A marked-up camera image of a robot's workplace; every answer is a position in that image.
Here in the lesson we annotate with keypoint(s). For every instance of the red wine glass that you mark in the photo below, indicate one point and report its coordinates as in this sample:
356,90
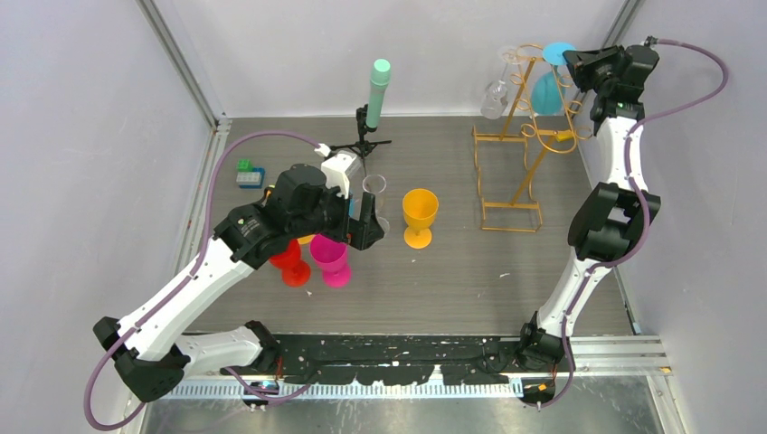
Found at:
294,271

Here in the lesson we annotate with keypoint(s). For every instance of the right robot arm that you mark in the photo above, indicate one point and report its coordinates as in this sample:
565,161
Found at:
610,222

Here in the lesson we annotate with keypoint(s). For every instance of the green toy block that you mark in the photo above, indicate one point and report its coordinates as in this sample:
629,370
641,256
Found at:
244,165

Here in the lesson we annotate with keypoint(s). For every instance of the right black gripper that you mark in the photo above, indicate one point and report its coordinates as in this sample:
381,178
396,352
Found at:
582,63

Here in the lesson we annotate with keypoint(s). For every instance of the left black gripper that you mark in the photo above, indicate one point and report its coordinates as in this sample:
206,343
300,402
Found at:
360,234

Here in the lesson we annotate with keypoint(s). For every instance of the clear wine glass front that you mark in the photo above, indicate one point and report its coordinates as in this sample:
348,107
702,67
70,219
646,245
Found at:
377,186

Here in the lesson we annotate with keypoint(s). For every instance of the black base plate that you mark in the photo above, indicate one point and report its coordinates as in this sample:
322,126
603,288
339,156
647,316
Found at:
402,359

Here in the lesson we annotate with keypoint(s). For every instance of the small yellow block behind rack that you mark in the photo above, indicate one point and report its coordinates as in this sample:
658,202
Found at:
564,136

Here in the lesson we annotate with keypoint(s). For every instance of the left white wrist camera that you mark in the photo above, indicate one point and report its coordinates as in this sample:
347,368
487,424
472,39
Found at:
339,170

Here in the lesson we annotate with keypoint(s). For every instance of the orange wine glass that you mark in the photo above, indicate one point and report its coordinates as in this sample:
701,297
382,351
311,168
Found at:
306,239
419,207

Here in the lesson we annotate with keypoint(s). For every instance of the blue toy block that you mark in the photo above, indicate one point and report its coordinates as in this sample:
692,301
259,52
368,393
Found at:
252,179

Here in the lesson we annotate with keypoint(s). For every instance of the clear wine glass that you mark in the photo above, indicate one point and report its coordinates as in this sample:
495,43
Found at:
495,101
377,186

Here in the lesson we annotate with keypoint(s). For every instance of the cyan wine glass back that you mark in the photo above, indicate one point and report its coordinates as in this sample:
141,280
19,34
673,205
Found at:
546,99

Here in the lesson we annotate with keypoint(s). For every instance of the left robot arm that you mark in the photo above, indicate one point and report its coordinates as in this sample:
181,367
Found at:
149,347

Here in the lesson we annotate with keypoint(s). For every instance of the magenta wine glass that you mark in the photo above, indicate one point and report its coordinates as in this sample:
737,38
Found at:
331,258

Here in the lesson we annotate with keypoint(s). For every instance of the clear wine glass back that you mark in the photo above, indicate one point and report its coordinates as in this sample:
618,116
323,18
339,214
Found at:
495,101

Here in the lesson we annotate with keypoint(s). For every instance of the aluminium frame rail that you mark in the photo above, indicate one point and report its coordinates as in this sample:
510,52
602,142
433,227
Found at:
591,356

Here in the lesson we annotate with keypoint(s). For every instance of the mint green microphone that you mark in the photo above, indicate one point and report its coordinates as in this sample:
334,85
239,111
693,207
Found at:
380,78

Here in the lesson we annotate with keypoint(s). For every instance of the gold wire glass rack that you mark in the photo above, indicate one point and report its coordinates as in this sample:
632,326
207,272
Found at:
507,159

